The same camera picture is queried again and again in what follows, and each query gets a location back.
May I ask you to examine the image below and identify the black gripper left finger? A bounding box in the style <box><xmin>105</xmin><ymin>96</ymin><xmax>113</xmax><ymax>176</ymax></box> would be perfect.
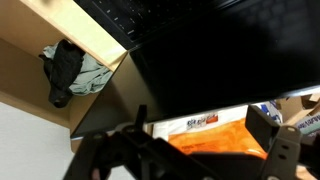
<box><xmin>120</xmin><ymin>104</ymin><xmax>148</xmax><ymax>135</ymax></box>

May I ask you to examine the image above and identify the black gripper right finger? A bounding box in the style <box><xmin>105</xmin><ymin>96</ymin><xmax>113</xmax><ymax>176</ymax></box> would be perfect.
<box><xmin>244</xmin><ymin>104</ymin><xmax>303</xmax><ymax>158</ymax></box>

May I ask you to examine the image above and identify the black laptop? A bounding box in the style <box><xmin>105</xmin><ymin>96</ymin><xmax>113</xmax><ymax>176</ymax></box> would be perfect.
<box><xmin>70</xmin><ymin>0</ymin><xmax>320</xmax><ymax>138</ymax></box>

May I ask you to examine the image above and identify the orange toilet paper pack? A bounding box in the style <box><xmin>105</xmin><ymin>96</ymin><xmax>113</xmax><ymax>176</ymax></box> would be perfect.
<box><xmin>151</xmin><ymin>101</ymin><xmax>284</xmax><ymax>160</ymax></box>

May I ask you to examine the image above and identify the grey cloth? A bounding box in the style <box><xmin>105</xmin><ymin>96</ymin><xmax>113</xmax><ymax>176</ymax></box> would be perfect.
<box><xmin>42</xmin><ymin>44</ymin><xmax>114</xmax><ymax>97</ymax></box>

